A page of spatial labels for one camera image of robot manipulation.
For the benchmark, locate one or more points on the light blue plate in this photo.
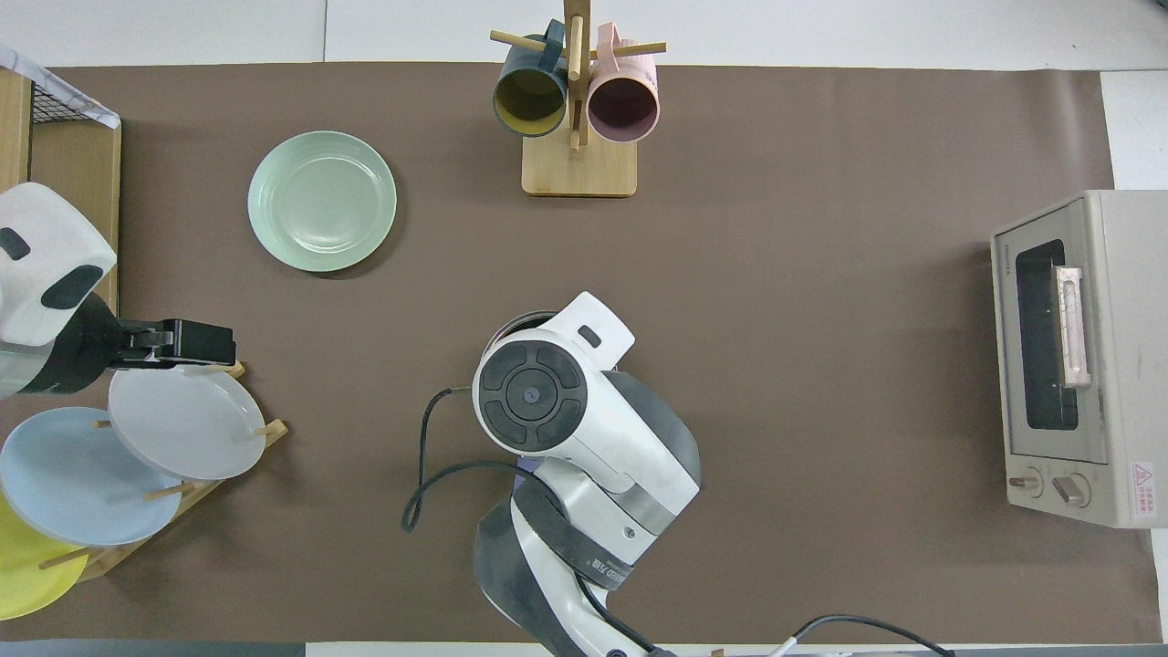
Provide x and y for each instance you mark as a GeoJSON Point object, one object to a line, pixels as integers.
{"type": "Point", "coordinates": [73, 484]}

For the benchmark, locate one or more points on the white crumpled paper sheet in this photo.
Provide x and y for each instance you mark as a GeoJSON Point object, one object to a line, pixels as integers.
{"type": "Point", "coordinates": [55, 87]}

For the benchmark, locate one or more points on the yellow plate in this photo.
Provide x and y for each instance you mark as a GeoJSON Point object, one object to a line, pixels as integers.
{"type": "Point", "coordinates": [27, 584]}

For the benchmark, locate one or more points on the wooden mug tree stand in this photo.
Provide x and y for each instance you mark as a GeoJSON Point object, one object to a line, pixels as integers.
{"type": "Point", "coordinates": [579, 169]}

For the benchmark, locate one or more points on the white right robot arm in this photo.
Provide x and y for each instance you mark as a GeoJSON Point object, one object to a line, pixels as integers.
{"type": "Point", "coordinates": [584, 438]}

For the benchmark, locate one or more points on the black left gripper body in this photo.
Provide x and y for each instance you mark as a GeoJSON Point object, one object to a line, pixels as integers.
{"type": "Point", "coordinates": [196, 343]}

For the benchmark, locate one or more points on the dark blue mug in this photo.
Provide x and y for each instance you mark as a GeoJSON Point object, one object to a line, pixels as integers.
{"type": "Point", "coordinates": [529, 96]}

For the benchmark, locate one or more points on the brown table mat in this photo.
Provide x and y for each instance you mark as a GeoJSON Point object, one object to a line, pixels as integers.
{"type": "Point", "coordinates": [821, 365]}

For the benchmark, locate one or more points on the beige toaster oven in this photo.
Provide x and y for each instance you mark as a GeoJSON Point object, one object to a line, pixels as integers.
{"type": "Point", "coordinates": [1113, 411]}

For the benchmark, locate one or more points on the wooden plate rack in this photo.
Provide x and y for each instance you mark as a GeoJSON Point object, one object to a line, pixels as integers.
{"type": "Point", "coordinates": [169, 492]}

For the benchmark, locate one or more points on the grey plate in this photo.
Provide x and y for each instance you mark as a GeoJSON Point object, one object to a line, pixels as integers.
{"type": "Point", "coordinates": [182, 420]}

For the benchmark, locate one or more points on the wooden shelf board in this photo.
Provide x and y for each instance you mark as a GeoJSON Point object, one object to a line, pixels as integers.
{"type": "Point", "coordinates": [82, 173]}

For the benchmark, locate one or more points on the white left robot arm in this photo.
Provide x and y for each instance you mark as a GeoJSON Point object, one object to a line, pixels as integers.
{"type": "Point", "coordinates": [46, 246]}

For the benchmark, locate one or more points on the pink ribbed mug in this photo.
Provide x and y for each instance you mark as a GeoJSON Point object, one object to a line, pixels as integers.
{"type": "Point", "coordinates": [623, 105]}

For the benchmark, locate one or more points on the light green plate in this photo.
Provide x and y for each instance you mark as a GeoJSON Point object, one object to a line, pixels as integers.
{"type": "Point", "coordinates": [322, 201]}

